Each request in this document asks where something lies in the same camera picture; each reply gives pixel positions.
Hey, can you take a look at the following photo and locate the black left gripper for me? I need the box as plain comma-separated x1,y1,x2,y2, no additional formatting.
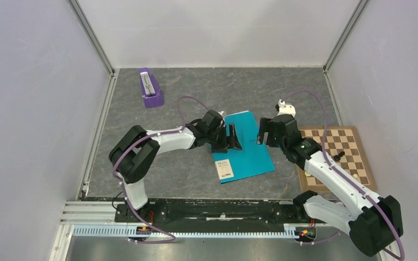
206,123,241,154

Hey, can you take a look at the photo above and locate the black folder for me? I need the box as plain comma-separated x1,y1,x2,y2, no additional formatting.
212,110,275,184

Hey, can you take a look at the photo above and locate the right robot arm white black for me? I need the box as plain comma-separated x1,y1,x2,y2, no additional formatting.
257,114,405,260

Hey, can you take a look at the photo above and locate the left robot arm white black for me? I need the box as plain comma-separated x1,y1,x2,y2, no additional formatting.
108,110,242,222

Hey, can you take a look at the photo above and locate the black chess piece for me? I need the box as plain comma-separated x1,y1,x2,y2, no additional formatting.
333,151,345,162

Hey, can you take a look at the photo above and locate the wooden chessboard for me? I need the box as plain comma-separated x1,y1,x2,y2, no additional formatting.
297,126,377,192

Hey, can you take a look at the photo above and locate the purple metronome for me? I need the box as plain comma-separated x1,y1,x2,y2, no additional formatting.
139,67,164,108

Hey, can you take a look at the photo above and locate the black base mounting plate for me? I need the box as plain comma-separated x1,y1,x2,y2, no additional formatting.
114,197,329,233

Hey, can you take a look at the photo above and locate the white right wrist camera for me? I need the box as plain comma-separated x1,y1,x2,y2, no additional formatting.
275,100,296,117

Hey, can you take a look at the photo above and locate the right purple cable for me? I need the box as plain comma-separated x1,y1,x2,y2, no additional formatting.
279,90,406,261

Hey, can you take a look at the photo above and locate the aluminium frame rail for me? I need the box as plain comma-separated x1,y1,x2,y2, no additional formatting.
60,201,387,239

